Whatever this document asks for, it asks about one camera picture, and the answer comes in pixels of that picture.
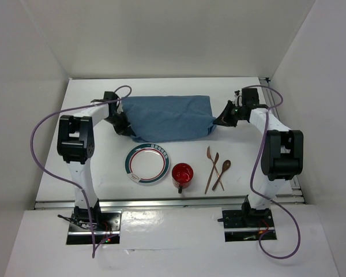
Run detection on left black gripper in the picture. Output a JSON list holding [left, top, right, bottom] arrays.
[[103, 110, 134, 137]]

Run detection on blue cloth placemat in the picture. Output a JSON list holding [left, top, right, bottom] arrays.
[[122, 95, 216, 143]]

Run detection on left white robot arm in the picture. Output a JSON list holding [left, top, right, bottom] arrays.
[[57, 91, 134, 230]]

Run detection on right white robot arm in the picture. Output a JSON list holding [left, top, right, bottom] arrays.
[[213, 85, 304, 227]]

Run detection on white plate green red rim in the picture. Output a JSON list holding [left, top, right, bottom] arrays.
[[124, 143, 170, 186]]

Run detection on copper spoon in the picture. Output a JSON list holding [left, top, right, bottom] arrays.
[[212, 160, 231, 191]]

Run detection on red mug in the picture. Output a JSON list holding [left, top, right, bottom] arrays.
[[171, 163, 194, 194]]

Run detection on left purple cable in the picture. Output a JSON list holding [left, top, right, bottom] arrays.
[[30, 85, 133, 259]]

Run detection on aluminium rail front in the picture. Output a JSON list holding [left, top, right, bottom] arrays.
[[34, 194, 305, 210]]

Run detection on aluminium rail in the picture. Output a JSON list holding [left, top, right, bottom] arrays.
[[34, 194, 305, 210], [259, 77, 303, 198]]

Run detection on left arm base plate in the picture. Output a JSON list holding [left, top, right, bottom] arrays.
[[58, 211, 122, 245]]

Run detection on aluminium rail right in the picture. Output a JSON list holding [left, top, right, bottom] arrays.
[[259, 77, 303, 198]]

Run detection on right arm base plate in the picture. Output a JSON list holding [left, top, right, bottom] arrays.
[[217, 208, 277, 242]]

